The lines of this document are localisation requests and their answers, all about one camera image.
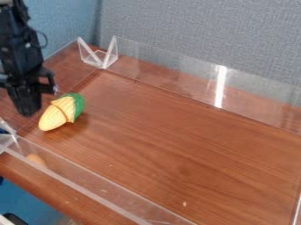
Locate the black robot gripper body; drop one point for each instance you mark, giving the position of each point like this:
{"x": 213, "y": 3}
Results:
{"x": 20, "y": 50}

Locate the clear acrylic front wall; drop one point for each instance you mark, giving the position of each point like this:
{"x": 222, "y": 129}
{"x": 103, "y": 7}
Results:
{"x": 79, "y": 192}

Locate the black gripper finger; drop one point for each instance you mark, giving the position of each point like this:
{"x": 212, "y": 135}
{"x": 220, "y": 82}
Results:
{"x": 31, "y": 100}
{"x": 12, "y": 95}

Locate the clear acrylic corner bracket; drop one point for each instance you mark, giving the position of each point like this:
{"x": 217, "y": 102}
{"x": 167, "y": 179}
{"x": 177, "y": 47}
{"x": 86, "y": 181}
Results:
{"x": 99, "y": 59}

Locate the clear acrylic left bracket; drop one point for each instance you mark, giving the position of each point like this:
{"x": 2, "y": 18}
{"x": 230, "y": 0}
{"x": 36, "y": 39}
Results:
{"x": 8, "y": 136}

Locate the yellow green toy corn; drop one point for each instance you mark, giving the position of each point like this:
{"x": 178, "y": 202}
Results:
{"x": 63, "y": 111}

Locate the clear acrylic wall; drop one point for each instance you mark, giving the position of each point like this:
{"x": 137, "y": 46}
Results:
{"x": 233, "y": 90}
{"x": 79, "y": 192}

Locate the clear acrylic back wall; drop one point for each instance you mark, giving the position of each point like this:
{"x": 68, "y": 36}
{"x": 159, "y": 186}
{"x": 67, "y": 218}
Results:
{"x": 233, "y": 90}

